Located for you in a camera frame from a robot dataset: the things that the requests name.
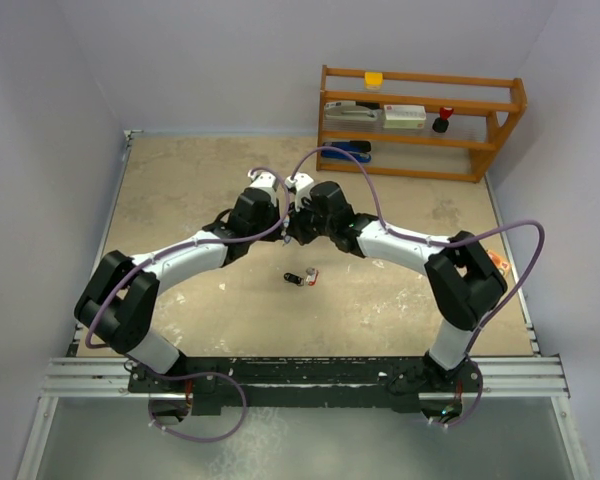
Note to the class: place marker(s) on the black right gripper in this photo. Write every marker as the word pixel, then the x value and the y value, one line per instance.
pixel 295 229

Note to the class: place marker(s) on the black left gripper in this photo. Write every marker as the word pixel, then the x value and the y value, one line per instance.
pixel 273 211

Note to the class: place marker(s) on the red tag key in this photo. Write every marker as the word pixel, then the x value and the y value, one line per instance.
pixel 311 276

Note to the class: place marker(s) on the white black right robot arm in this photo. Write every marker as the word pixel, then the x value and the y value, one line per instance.
pixel 465 283

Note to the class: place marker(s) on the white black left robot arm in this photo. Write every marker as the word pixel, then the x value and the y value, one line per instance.
pixel 118 302

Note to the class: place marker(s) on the blue black stapler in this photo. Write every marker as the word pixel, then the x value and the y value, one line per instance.
pixel 341 150

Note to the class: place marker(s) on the black key fob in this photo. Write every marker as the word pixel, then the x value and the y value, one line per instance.
pixel 294 279

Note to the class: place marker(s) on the grey stapler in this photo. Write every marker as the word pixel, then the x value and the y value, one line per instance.
pixel 350 115

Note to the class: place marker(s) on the white red cardboard box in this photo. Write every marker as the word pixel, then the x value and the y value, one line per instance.
pixel 410 117

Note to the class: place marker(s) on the yellow lidded jar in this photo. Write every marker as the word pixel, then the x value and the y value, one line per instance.
pixel 373 81

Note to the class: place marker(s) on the red black stamp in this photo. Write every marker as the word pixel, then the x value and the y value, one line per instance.
pixel 441 123

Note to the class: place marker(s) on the wooden shelf rack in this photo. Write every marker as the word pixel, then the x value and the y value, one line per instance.
pixel 486 111

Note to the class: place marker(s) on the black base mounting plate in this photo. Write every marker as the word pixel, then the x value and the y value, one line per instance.
pixel 203 386

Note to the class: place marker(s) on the orange packet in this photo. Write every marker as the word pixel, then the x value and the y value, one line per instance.
pixel 500 262

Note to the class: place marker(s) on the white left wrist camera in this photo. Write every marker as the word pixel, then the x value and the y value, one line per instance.
pixel 263 180

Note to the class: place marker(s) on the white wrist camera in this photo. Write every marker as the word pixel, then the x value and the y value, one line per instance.
pixel 300 185
pixel 263 180

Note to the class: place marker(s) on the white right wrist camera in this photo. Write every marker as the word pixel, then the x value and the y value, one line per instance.
pixel 300 185

